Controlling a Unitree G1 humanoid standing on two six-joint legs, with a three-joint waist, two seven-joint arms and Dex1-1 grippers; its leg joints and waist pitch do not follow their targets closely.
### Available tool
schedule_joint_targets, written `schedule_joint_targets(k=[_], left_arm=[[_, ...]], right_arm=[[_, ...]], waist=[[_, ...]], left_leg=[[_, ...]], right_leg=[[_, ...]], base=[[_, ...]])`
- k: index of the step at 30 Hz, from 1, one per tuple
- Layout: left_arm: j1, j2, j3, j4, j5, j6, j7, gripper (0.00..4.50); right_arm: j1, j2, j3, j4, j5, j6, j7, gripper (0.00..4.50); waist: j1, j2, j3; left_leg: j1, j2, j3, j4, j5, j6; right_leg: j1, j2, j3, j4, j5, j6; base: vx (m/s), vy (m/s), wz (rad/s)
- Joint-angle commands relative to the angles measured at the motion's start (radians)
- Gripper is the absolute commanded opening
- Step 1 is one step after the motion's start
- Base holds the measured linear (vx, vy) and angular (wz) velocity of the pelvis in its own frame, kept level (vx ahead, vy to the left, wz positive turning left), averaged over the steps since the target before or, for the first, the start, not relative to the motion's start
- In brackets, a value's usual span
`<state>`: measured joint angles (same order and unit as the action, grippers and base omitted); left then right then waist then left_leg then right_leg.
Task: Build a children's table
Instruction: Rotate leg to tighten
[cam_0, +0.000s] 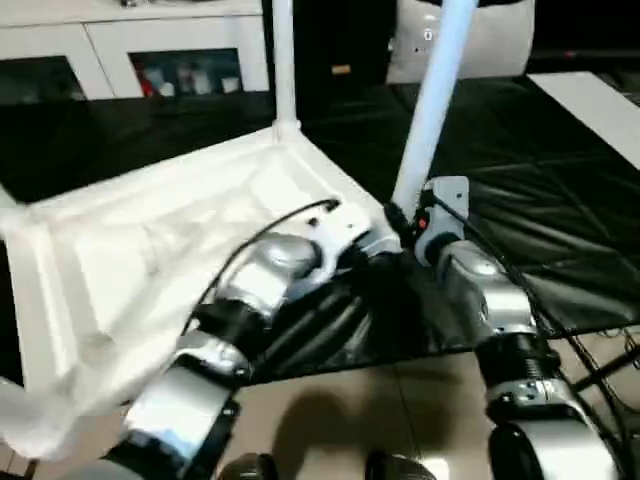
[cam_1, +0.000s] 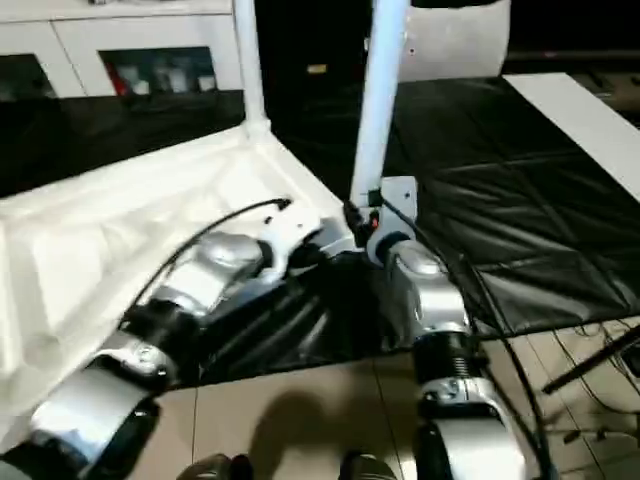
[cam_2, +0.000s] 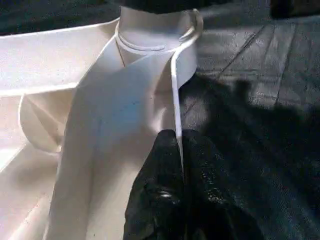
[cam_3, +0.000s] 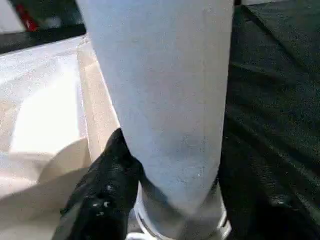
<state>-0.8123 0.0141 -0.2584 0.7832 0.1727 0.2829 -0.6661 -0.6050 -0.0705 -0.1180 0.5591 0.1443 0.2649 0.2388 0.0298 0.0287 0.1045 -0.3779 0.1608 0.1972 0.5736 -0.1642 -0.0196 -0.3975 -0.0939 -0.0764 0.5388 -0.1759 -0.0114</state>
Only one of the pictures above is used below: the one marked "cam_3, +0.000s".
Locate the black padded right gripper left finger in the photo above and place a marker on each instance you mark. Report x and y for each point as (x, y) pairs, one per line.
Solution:
(102, 200)

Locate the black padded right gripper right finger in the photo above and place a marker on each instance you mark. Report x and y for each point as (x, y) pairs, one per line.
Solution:
(260, 200)

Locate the white plastic table top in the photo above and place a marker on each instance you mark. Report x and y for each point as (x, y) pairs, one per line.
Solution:
(45, 125)

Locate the white plastic table leg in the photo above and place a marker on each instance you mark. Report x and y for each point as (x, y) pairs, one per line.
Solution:
(165, 100)

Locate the black work mat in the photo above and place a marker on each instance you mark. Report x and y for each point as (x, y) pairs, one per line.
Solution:
(275, 75)

